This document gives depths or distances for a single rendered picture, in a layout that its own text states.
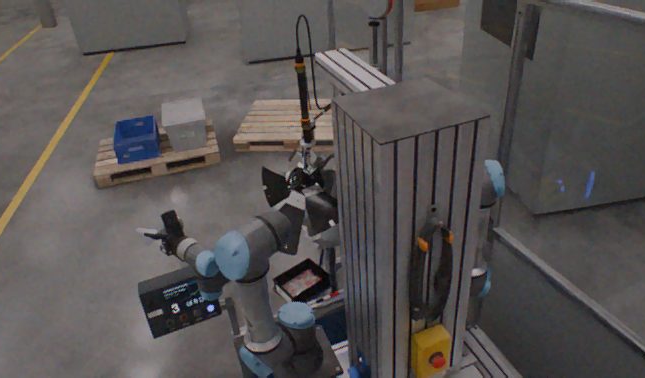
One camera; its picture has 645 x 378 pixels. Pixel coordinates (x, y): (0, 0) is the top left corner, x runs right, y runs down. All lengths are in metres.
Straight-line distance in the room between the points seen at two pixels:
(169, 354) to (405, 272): 2.40
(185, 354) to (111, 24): 7.00
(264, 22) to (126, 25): 2.75
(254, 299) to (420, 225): 0.55
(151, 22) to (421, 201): 8.48
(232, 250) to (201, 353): 2.07
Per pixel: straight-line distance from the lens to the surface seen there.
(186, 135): 5.11
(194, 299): 1.92
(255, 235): 1.32
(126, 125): 5.70
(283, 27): 7.66
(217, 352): 3.29
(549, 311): 2.37
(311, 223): 2.20
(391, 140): 0.95
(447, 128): 1.00
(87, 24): 9.54
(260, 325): 1.50
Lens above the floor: 2.47
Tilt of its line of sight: 33 degrees down
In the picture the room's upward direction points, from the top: 5 degrees counter-clockwise
